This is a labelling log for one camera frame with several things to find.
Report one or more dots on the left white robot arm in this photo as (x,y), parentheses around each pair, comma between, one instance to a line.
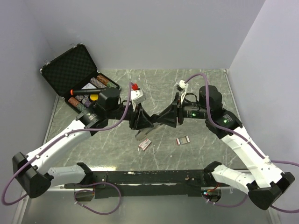
(35,172)

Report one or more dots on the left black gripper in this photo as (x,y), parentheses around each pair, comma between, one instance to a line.
(140,116)

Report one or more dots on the black poker chip case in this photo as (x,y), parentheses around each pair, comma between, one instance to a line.
(74,70)

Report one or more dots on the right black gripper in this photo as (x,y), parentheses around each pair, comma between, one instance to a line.
(168,116)

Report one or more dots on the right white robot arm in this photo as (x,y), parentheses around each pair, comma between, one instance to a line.
(266,182)

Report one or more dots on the black orange marker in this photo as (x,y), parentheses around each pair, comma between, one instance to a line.
(86,91)

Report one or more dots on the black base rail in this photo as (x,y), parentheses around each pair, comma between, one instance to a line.
(151,183)

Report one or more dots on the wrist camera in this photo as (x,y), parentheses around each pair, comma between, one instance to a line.
(181,86)
(137,94)

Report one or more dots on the striped staple strip pack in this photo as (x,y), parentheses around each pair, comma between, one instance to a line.
(183,140)

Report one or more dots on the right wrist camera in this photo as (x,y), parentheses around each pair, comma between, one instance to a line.
(181,86)

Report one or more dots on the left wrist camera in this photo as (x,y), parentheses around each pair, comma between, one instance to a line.
(137,94)

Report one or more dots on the yellow poker chip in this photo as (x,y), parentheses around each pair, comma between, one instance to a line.
(94,97)

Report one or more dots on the grey and black stapler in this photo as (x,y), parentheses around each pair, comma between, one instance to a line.
(146,132)

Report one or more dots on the red white staple box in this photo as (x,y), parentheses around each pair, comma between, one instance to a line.
(144,144)

